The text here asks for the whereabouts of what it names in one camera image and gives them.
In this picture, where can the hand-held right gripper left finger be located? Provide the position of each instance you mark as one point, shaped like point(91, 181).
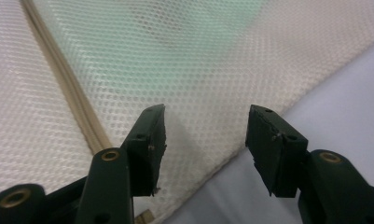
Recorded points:
point(145, 155)

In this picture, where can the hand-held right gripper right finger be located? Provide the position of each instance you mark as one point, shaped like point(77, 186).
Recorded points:
point(276, 161)

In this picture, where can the green garment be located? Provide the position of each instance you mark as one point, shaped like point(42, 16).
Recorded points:
point(181, 46)

